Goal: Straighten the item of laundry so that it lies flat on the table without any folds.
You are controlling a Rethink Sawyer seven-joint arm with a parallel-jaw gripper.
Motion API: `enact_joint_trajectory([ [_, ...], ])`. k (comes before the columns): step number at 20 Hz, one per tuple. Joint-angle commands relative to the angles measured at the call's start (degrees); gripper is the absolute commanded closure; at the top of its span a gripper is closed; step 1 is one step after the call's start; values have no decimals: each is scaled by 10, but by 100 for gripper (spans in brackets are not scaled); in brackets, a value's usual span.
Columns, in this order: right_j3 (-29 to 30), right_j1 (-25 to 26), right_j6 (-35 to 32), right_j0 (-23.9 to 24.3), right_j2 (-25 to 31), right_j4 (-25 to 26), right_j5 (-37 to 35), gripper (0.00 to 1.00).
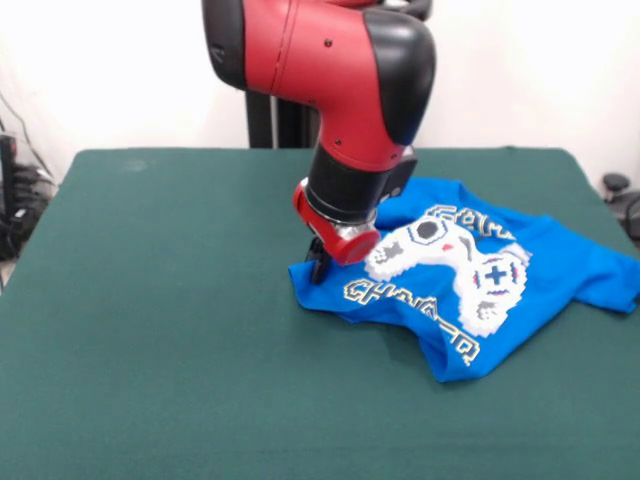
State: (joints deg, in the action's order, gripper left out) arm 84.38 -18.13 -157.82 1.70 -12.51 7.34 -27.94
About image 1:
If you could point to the black office chair base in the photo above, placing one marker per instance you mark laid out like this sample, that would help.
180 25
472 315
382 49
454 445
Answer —
625 200

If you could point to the black box device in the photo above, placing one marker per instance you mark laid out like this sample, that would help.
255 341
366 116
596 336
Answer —
7 170

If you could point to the blue printed shirt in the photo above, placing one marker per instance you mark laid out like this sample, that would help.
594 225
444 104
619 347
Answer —
550 280

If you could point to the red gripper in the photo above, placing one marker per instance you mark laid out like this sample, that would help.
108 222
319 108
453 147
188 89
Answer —
340 245

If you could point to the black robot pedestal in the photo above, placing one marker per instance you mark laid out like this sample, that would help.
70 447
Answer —
270 120

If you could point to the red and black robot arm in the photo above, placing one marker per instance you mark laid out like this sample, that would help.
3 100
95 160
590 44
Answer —
340 85

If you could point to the dark green table cloth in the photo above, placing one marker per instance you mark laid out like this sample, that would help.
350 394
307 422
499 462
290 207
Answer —
125 350

